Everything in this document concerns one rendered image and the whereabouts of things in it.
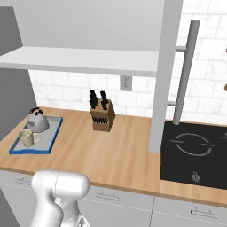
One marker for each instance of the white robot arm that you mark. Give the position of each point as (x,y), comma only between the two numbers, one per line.
(60,184)

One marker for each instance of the white cabinet door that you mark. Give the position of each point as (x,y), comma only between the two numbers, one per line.
(164,74)

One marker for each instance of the blue-rimmed grey tray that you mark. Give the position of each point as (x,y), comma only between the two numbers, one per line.
(47,139)

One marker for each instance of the beige mug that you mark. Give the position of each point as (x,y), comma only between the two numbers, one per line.
(26,138)

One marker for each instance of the grey cabinet door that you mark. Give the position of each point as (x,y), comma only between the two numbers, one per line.
(13,94)

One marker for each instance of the wooden knife block, black knives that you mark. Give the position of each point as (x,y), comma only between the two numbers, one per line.
(103,119)

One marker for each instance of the white drawer front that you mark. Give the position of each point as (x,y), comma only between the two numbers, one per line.
(177,211)
(11,177)
(130,199)

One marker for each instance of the black hob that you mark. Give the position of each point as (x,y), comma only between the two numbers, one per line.
(189,159)

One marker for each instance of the grey hob knob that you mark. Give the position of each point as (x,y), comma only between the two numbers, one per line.
(195,177)

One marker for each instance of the white base cupboard door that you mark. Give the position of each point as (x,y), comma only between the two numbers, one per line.
(118,217)

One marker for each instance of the brown hanging utensil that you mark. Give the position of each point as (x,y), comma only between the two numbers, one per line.
(225,87)

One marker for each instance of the grey wall socket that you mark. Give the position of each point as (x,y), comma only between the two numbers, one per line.
(126,83)

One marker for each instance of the white wall cabinet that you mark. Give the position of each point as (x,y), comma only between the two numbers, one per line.
(85,35)

